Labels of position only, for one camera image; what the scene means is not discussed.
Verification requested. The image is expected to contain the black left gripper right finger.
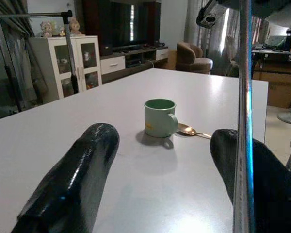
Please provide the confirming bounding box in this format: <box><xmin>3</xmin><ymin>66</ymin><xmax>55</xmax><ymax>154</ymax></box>
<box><xmin>210</xmin><ymin>128</ymin><xmax>291</xmax><ymax>233</ymax></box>

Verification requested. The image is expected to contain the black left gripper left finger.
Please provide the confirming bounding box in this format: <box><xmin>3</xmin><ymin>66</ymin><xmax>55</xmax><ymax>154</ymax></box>
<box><xmin>11</xmin><ymin>123</ymin><xmax>120</xmax><ymax>233</ymax></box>

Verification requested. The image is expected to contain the fan base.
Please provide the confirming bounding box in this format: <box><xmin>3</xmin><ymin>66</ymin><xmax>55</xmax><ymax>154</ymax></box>
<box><xmin>277</xmin><ymin>110</ymin><xmax>291</xmax><ymax>127</ymax></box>

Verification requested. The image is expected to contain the green mug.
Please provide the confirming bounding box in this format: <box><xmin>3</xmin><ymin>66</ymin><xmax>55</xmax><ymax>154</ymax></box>
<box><xmin>143</xmin><ymin>98</ymin><xmax>179</xmax><ymax>138</ymax></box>

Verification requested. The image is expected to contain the chrome metal pole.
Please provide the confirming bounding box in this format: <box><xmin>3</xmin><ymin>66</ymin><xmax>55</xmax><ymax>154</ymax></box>
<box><xmin>232</xmin><ymin>0</ymin><xmax>256</xmax><ymax>233</ymax></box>

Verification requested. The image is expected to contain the cardboard box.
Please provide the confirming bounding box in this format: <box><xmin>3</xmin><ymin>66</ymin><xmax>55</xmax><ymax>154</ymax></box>
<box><xmin>253</xmin><ymin>62</ymin><xmax>291</xmax><ymax>109</ymax></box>

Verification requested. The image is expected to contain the gold spoon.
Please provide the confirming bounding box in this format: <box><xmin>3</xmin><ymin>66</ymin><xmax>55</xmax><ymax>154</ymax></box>
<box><xmin>177</xmin><ymin>123</ymin><xmax>213</xmax><ymax>139</ymax></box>

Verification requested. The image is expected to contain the white glass door cabinet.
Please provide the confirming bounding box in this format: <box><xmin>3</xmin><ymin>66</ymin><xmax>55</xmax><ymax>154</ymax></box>
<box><xmin>30</xmin><ymin>35</ymin><xmax>103</xmax><ymax>100</ymax></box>

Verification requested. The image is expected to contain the wide white drawer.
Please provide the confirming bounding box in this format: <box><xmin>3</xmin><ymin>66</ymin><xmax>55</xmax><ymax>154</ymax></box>
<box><xmin>100</xmin><ymin>55</ymin><xmax>126</xmax><ymax>75</ymax></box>

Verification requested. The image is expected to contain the black speaker box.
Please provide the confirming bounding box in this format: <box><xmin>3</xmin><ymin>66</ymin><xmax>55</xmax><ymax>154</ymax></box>
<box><xmin>102</xmin><ymin>43</ymin><xmax>113</xmax><ymax>56</ymax></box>

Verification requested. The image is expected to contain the dark wood TV unit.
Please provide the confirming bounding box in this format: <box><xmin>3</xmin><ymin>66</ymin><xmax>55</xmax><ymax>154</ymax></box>
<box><xmin>83</xmin><ymin>0</ymin><xmax>170</xmax><ymax>84</ymax></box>

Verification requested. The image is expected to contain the black desk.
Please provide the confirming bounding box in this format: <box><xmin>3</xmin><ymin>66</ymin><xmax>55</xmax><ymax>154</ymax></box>
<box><xmin>251</xmin><ymin>48</ymin><xmax>291</xmax><ymax>73</ymax></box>

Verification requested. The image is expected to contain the pink plush doll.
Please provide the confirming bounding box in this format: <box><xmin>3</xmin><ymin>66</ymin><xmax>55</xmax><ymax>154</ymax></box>
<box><xmin>40</xmin><ymin>21</ymin><xmax>54</xmax><ymax>38</ymax></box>

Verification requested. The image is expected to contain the brown plush toy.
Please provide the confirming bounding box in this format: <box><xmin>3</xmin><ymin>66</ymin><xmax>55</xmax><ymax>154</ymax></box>
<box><xmin>69</xmin><ymin>17</ymin><xmax>85</xmax><ymax>36</ymax></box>

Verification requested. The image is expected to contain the small white drawer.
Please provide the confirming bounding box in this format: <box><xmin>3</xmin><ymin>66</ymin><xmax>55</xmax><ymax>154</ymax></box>
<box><xmin>156</xmin><ymin>48</ymin><xmax>170</xmax><ymax>61</ymax></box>

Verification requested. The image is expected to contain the grey curtain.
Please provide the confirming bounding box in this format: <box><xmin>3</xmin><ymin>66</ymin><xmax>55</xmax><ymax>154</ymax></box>
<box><xmin>184</xmin><ymin>0</ymin><xmax>241</xmax><ymax>76</ymax></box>

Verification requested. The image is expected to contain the black television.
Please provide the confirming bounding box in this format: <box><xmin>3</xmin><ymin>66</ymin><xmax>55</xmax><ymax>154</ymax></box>
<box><xmin>110</xmin><ymin>1</ymin><xmax>161</xmax><ymax>48</ymax></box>

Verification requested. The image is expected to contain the brown armchair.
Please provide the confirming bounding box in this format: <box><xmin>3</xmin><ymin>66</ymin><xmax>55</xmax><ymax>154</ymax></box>
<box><xmin>176</xmin><ymin>41</ymin><xmax>213</xmax><ymax>75</ymax></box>

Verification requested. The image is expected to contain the metal clothes rack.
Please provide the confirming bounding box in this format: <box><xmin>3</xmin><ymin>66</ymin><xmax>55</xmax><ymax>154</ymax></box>
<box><xmin>0</xmin><ymin>9</ymin><xmax>80</xmax><ymax>114</ymax></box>

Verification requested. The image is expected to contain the grey camera device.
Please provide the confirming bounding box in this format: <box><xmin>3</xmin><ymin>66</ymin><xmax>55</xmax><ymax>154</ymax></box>
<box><xmin>195</xmin><ymin>0</ymin><xmax>231</xmax><ymax>27</ymax></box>

